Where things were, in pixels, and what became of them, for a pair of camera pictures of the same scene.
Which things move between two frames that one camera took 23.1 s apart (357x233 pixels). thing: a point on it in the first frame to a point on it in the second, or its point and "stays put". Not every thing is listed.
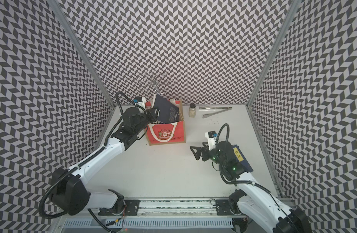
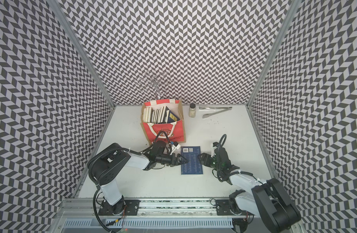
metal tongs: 225,108 stays put
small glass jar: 192,110 stays put
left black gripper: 153,115 to 178,160
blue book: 241,159 to 172,118
